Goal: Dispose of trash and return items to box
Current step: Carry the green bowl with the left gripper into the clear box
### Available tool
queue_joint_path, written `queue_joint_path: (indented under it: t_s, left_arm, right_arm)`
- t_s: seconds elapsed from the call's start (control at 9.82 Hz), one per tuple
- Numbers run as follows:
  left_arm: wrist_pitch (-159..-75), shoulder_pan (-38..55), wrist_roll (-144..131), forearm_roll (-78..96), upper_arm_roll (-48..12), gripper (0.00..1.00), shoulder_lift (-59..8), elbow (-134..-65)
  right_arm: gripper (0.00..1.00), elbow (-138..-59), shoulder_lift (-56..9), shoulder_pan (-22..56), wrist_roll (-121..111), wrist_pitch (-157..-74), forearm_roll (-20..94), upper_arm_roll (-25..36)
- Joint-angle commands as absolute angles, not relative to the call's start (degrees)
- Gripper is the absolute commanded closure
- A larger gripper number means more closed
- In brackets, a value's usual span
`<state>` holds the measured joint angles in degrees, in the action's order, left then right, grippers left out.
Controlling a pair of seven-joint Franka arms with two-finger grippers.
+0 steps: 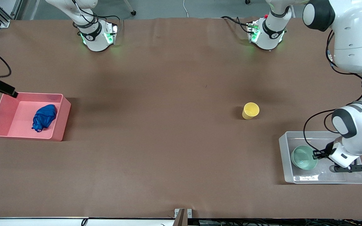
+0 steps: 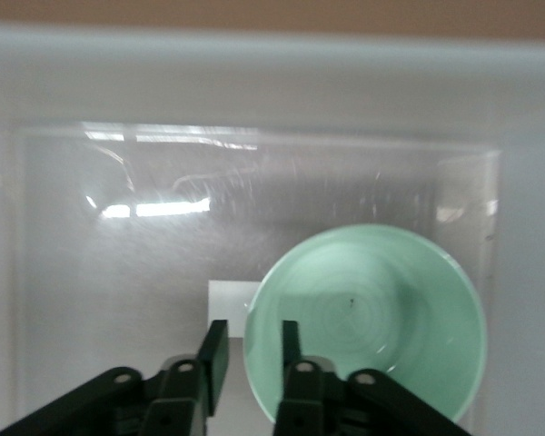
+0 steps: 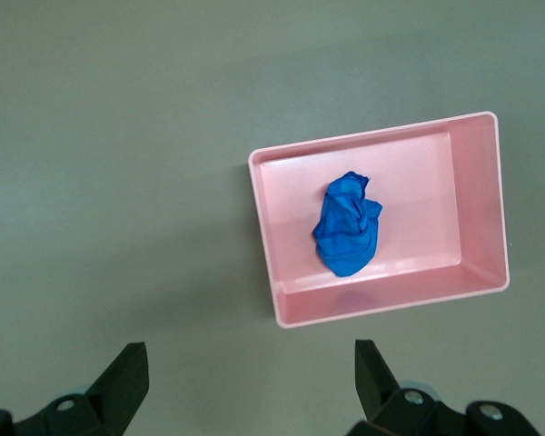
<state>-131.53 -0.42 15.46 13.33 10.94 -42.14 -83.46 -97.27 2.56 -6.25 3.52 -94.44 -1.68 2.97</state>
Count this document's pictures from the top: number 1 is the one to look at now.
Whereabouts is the green bowl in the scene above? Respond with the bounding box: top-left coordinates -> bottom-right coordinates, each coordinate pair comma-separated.
291,145 -> 319,171

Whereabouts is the blue glove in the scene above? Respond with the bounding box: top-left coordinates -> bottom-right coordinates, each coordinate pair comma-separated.
31,104 -> 58,133

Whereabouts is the yellow cup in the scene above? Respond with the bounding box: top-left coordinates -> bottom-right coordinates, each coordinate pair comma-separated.
242,102 -> 260,120

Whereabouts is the clear plastic box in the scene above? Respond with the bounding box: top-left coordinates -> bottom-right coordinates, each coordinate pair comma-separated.
278,131 -> 362,185

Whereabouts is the pink plastic box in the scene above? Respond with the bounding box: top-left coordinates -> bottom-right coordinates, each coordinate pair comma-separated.
0,92 -> 72,142

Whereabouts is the chair leg with caster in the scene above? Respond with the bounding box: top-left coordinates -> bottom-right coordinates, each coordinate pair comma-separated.
123,0 -> 137,16

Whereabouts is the brown table cover sheet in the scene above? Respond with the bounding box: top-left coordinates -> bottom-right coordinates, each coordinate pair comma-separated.
0,17 -> 362,219

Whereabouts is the black camera cable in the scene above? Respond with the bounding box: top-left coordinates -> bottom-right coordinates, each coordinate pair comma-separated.
303,108 -> 338,156

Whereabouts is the aluminium frame profile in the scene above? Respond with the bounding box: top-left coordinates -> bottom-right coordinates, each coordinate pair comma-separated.
0,0 -> 23,28

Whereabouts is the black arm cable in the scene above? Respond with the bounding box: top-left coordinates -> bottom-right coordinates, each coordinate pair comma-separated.
326,30 -> 362,93

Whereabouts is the black base cable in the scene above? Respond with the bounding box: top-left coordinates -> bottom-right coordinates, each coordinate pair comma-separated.
221,16 -> 252,33
71,0 -> 121,27

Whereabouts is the metal table bracket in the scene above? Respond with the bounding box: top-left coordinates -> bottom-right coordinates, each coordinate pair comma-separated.
174,208 -> 193,226

